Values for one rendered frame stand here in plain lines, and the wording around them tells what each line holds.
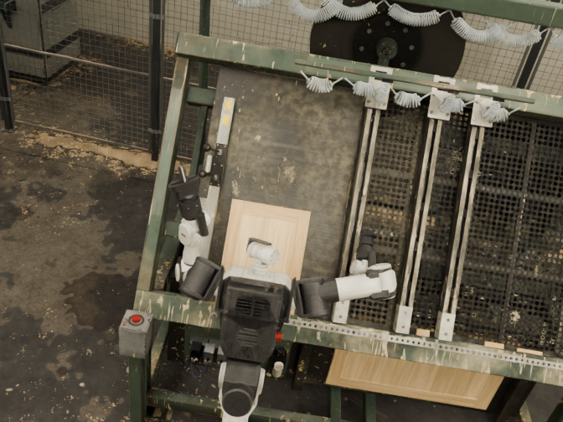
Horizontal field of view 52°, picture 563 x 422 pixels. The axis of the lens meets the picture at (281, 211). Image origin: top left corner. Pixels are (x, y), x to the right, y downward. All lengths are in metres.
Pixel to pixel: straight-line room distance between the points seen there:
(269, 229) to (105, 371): 1.44
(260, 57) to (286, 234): 0.83
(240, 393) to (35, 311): 2.10
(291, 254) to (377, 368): 0.88
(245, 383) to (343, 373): 1.14
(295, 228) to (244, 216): 0.25
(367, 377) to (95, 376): 1.54
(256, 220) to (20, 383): 1.70
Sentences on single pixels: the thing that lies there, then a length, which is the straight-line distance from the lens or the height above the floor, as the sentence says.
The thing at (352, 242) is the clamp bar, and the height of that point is 1.20.
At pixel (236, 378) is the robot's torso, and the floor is 1.07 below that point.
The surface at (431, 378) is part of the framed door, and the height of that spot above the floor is 0.43.
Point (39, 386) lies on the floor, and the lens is 3.64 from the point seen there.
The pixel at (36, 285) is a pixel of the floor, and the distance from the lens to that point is 4.20.
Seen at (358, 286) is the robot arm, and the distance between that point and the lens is 2.23.
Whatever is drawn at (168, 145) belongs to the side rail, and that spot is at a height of 1.45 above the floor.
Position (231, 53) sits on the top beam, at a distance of 2.77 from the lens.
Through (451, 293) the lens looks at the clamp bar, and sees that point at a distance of 2.82.
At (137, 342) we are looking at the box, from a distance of 2.64.
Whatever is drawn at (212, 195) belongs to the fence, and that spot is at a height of 1.29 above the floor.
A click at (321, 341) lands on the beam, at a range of 2.76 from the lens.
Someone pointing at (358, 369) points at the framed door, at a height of 0.40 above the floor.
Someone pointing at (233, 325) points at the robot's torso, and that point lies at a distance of 2.13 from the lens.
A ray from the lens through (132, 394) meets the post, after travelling 2.98.
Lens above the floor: 2.85
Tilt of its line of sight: 35 degrees down
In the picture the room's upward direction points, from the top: 10 degrees clockwise
